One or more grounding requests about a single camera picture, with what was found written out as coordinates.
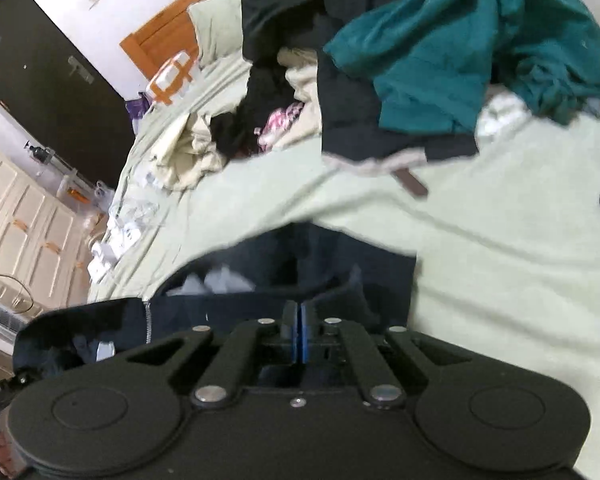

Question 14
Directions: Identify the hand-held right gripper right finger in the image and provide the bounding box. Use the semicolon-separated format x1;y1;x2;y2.
300;300;473;409

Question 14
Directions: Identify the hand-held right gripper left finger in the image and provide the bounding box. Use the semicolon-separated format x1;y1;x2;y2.
125;300;301;407

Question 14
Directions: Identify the navy blue zip hoodie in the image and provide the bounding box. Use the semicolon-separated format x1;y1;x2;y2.
12;220;421;391

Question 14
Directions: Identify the white power adapter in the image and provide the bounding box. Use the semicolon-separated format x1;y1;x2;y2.
87;242;118;281
115;220;146;247

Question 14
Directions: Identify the white drawer cabinet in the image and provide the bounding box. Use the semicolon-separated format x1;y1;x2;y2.
0;135;106;311

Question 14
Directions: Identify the beige crumpled cloth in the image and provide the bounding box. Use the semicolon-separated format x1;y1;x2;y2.
150;47;326;191

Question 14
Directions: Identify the dark navy garment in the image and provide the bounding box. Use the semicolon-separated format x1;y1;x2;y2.
317;57;481;163

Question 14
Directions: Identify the pink patterned cloth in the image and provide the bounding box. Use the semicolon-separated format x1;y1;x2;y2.
255;102;306;153

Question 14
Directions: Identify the clear plastic container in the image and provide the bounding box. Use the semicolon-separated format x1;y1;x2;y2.
55;172;108;211

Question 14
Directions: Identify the purple bag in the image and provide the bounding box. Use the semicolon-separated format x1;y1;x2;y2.
125;92;153;123

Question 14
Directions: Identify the white orange-trimmed container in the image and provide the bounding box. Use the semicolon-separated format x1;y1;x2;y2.
147;50;198;106

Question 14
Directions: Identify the white cloth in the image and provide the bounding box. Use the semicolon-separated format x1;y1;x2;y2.
475;92;536;138

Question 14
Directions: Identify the teal garment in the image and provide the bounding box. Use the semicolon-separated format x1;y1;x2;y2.
322;0;600;136

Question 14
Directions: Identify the light green pillow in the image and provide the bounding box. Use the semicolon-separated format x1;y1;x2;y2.
187;0;246;68

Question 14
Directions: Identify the wooden headboard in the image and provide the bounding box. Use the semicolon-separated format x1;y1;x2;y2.
120;0;258;78

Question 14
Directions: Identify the black jacket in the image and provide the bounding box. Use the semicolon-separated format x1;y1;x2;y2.
240;0;451;63

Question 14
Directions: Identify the white wall air conditioner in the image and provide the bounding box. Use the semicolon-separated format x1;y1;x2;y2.
0;292;43;333

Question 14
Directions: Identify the black cable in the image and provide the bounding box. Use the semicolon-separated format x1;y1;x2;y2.
0;272;37;313

